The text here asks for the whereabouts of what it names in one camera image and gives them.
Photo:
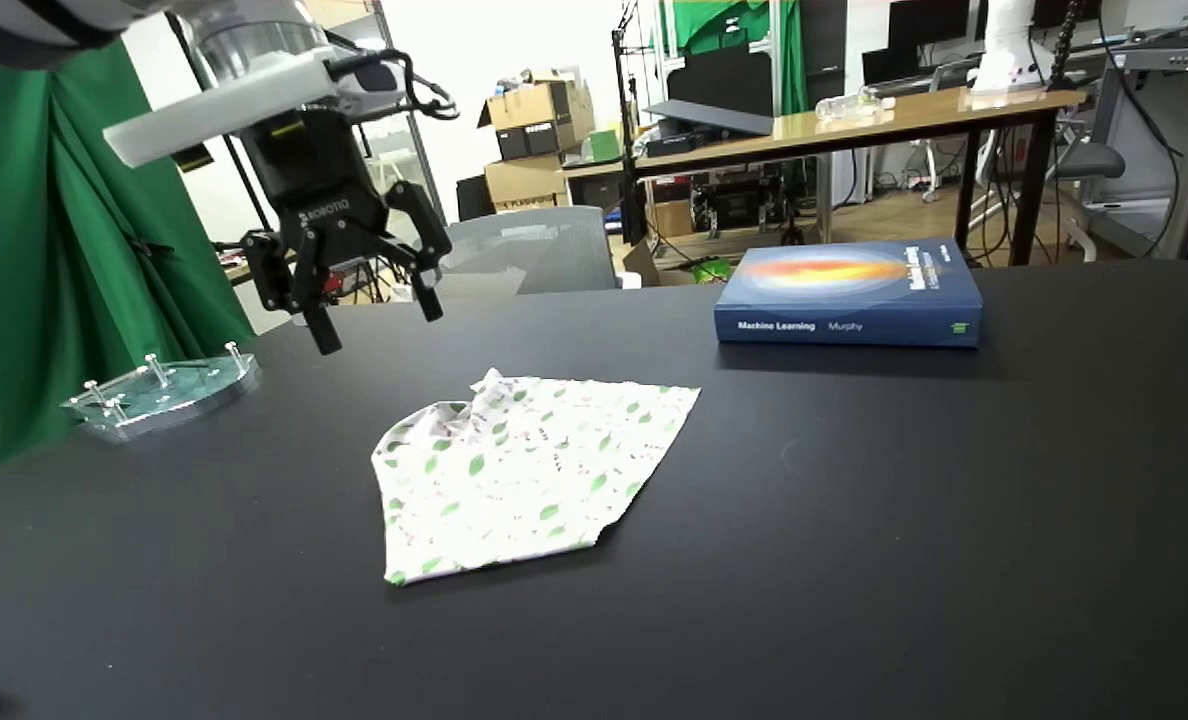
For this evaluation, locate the wooden desk with black legs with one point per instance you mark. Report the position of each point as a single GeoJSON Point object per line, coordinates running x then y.
{"type": "Point", "coordinates": [906, 117]}

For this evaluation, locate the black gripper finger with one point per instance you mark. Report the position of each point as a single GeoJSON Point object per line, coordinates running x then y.
{"type": "Point", "coordinates": [288, 281]}
{"type": "Point", "coordinates": [434, 245]}

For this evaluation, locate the cardboard box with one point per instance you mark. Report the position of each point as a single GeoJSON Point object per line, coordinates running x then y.
{"type": "Point", "coordinates": [544, 117]}

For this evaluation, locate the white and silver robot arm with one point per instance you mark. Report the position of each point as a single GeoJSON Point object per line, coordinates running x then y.
{"type": "Point", "coordinates": [223, 41]}

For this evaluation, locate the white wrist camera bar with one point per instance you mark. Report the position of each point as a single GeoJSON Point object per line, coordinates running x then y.
{"type": "Point", "coordinates": [360, 82]}

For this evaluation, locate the white cloth with green trees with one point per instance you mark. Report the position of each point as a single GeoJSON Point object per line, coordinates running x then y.
{"type": "Point", "coordinates": [523, 468]}

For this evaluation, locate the clear acrylic plate with standoffs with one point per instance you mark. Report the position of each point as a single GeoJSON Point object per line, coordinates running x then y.
{"type": "Point", "coordinates": [162, 393]}

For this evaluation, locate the blue hardcover book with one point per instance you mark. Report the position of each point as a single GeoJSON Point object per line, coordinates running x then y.
{"type": "Point", "coordinates": [868, 292]}

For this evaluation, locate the green backdrop curtain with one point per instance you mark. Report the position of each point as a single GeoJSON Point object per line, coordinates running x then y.
{"type": "Point", "coordinates": [96, 262]}

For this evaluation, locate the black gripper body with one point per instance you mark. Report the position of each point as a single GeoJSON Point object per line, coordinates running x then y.
{"type": "Point", "coordinates": [318, 187]}

